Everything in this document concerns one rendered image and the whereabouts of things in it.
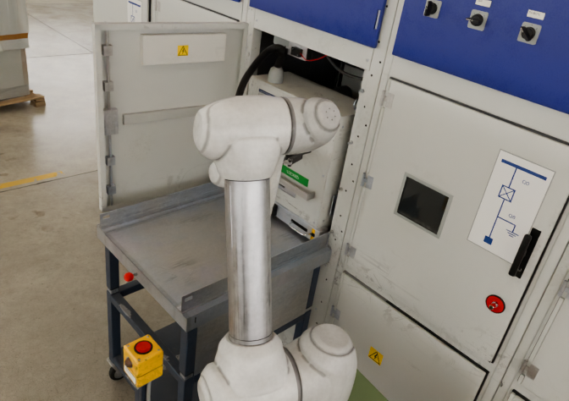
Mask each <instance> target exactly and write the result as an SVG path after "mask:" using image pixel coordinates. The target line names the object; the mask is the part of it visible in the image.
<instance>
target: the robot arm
mask: <svg viewBox="0 0 569 401"><path fill-rule="evenodd" d="M339 126H340V111H339V109H338V108H337V106H336V105H335V104H334V103H333V102H332V101H330V100H329V99H326V98H322V97H312V98H310V99H306V98H305V97H287V96H267V95H249V96H232V97H228V98H224V99H221V100H218V101H215V102H212V103H210V104H208V105H206V106H205V107H203V108H202V109H200V110H199V111H198V112H197V114H196V116H195V120H194V126H193V137H194V141H195V145H196V148H197V149H198V151H199V152H200V153H201V154H202V155H203V156H204V157H205V158H207V159H209V160H213V162H212V163H211V165H210V167H209V178H210V180H211V181H212V183H213V184H215V185H217V186H218V187H222V188H224V202H225V230H226V247H227V270H228V298H229V332H227V333H226V335H225V336H224V337H223V338H222V339H221V341H220V342H219V344H218V351H217V353H216V356H215V359H214V362H212V363H209V364H207V365H206V367H205V368H204V369H203V371H202V373H201V375H200V378H199V380H198V383H197V391H198V396H199V399H200V401H348V399H349V397H350V395H351V390H352V388H353V384H354V381H355V377H356V368H357V358H356V349H355V347H354V346H353V343H352V341H351V339H350V337H349V335H348V334H347V332H346V331H345V330H343V329H342V328H341V327H338V326H336V325H333V324H327V323H322V324H317V325H315V326H313V327H310V328H308V329H307V330H306V331H304V332H303V333H302V335H301V336H300V337H298V338H296V339H295V340H293V341H291V342H290V343H287V344H286V345H284V346H283V344H282V341H281V339H280V338H279V337H278V335H277V334H276V333H275V332H274V331H272V287H271V233H270V228H271V219H270V218H271V214H272V210H273V205H274V202H275V199H276V195H277V191H278V187H279V178H280V174H281V169H282V165H283V164H287V165H288V167H291V165H292V164H294V163H296V162H298V161H300V160H301V159H302V157H303V155H305V154H307V153H311V152H312V151H314V150H316V149H317V148H319V147H321V146H324V145H325V144H327V143H328V142H329V141H331V139H332V138H333V137H334V136H335V134H336V132H337V131H338V129H339Z"/></svg>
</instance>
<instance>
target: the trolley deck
mask: <svg viewBox="0 0 569 401"><path fill-rule="evenodd" d="M270 219H271V228H270V233H271V257H272V256H274V255H277V254H279V253H281V252H283V251H286V250H288V249H290V248H293V247H295V246H297V245H299V244H302V243H304V242H307V241H308V240H310V239H308V238H307V237H306V236H302V235H300V234H299V233H297V232H296V231H295V230H294V229H292V228H290V227H289V226H288V224H287V223H285V222H283V221H282V220H280V219H279V218H278V217H276V216H274V217H272V216H271V218H270ZM97 237H98V238H99V239H100V241H101V242H102V243H103V244H104V245H105V246H106V247H107V248H108V249H109V250H110V251H111V252H112V253H113V255H114V256H115V257H116V258H117V259H118V260H119V261H120V262H121V263H122V264H123V265H124V267H125V268H126V269H127V270H128V271H129V272H131V273H133V274H134V273H136V272H137V274H138V275H136V276H135V278H136V279H137V281H138V282H139V283H140V284H141V285H142V286H143V287H144V288H145V289H146V290H147V291H148V292H149V294H150V295H151V296H152V297H153V298H154V299H155V300H156V301H157V302H158V303H159V304H160V305H161V306H162V307H163V308H164V309H165V310H166V311H167V312H168V313H169V314H170V315H171V316H172V317H173V318H174V320H175V321H176V322H177V323H178V324H179V325H180V326H181V327H182V328H183V329H184V330H185V331H186V332H189V331H190V330H192V329H195V328H197V327H199V326H201V325H203V324H205V323H207V322H209V321H211V320H213V319H215V318H217V317H219V316H221V315H223V314H225V313H227V312H229V298H228V294H225V295H223V296H221V297H218V298H216V299H214V300H212V301H210V302H208V303H206V304H204V305H201V306H199V307H197V308H195V309H193V310H190V311H188V312H186V313H185V314H183V315H182V314H181V313H180V312H179V311H178V310H177V308H176V307H175V306H177V305H180V304H181V300H182V296H183V295H185V294H188V293H190V292H192V291H195V290H197V289H199V288H202V287H204V286H206V285H208V284H210V283H213V282H216V281H218V280H219V279H221V278H224V277H227V276H228V270H227V247H226V230H225V202H224V197H221V198H217V199H215V200H210V201H208V202H204V203H201V204H199V205H196V206H191V207H188V208H185V209H183V210H179V211H175V212H172V213H169V214H166V215H163V216H161V217H155V218H153V219H150V220H147V221H145V222H139V223H137V224H134V225H131V226H128V227H125V228H121V229H117V230H114V231H112V232H109V233H104V232H103V231H102V230H101V229H100V223H99V224H97ZM331 251H332V250H330V249H329V248H327V247H326V248H324V249H321V250H319V251H317V252H315V253H313V254H311V255H308V256H306V257H304V258H302V259H300V260H299V261H295V262H293V263H291V264H289V265H288V266H284V267H282V268H280V269H279V270H277V271H275V272H271V287H272V290H273V289H275V288H277V287H279V286H281V285H283V284H285V283H287V282H289V281H291V280H293V279H295V278H297V277H299V276H301V275H303V274H305V273H307V272H310V271H311V270H313V269H315V268H317V267H319V266H321V265H323V264H325V263H327V262H329V259H330V255H331Z"/></svg>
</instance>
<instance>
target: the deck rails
mask: <svg viewBox="0 0 569 401"><path fill-rule="evenodd" d="M221 197H224V188H222V187H218V186H217V185H215V184H213V183H208V184H203V185H200V186H196V187H193V188H190V189H187V190H181V191H179V192H175V193H173V194H169V195H164V196H161V197H158V198H155V199H151V200H146V201H143V202H140V203H136V204H134V205H130V206H125V207H122V208H119V209H116V210H112V211H107V212H104V213H101V214H100V229H101V230H102V231H103V232H104V233H109V232H112V231H114V230H117V229H121V228H125V227H128V226H131V225H134V224H137V223H139V222H145V221H147V220H150V219H153V218H155V217H161V216H163V215H166V214H169V213H172V212H175V211H179V210H183V209H185V208H188V207H191V206H196V205H199V204H201V203H204V202H208V201H212V200H215V199H217V198H221ZM107 215H110V217H108V218H104V219H103V218H102V217H104V216H107ZM328 236H329V232H327V233H324V234H322V235H319V236H317V237H316V238H314V239H310V240H308V241H307V242H304V243H302V244H299V245H297V246H295V247H293V248H290V249H288V250H286V251H283V252H281V253H279V254H277V255H274V256H272V257H271V272H275V271H277V270H279V269H280V268H282V267H284V266H288V265H289V264H291V263H293V262H295V261H299V260H300V259H302V258H304V257H306V256H308V255H311V254H313V253H315V252H317V251H319V250H321V249H324V248H326V247H327V246H326V244H327V239H328ZM227 293H228V276H227V277H224V278H221V279H219V280H218V281H216V282H213V283H210V284H208V285H206V286H204V287H202V288H199V289H197V290H195V291H192V292H190V293H188V294H185V295H183V296H182V300H181V304H180V305H177V306H175V307H176V308H177V310H178V311H179V312H180V313H181V314H182V315H183V314H185V313H186V312H188V311H190V310H193V309H195V308H197V307H199V306H201V305H204V304H206V303H208V302H210V301H212V300H214V299H216V298H218V297H221V296H223V295H225V294H227ZM190 296H192V298H191V299H188V300H187V301H185V299H186V298H188V297H190Z"/></svg>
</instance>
